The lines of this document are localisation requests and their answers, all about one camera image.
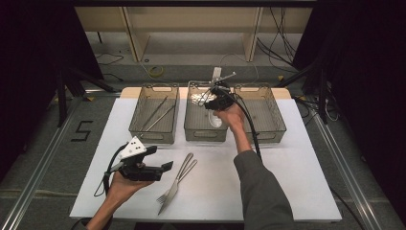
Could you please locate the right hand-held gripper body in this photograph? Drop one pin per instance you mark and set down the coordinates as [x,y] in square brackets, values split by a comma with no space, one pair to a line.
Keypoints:
[220,100]

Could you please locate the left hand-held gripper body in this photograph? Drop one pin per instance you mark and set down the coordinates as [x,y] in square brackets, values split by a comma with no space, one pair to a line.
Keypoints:
[134,149]

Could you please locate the white ceramic spoon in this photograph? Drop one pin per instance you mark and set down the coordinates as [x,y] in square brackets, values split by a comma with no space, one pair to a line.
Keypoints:
[216,120]

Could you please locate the metal knife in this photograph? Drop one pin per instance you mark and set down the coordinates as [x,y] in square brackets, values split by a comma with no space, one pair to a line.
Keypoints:
[170,195]

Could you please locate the transparent grey plastic bin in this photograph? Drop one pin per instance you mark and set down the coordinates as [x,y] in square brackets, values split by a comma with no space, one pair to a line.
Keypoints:
[198,123]
[265,115]
[156,121]

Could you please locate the person's right hand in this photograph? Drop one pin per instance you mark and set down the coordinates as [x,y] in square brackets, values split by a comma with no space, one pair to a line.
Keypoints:
[234,118]

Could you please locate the person's left hand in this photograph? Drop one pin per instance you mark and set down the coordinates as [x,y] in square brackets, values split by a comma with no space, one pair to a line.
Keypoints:
[123,190]

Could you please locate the white power strip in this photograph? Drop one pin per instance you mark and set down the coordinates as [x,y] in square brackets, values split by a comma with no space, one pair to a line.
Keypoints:
[216,72]

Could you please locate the white table mat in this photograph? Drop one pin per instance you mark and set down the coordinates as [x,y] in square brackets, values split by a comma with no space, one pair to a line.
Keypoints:
[210,201]

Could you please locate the light wooden shelf unit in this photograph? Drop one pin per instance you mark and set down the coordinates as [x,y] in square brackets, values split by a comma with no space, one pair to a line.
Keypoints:
[191,22]

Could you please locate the black metal stand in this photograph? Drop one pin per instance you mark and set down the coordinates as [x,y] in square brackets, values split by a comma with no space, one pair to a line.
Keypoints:
[323,96]
[62,99]

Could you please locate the black curtain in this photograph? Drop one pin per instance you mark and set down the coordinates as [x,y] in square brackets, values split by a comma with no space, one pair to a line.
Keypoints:
[28,64]
[367,80]

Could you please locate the aluminium floor rail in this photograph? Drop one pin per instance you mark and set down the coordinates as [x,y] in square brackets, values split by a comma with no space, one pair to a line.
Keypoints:
[38,166]
[348,179]

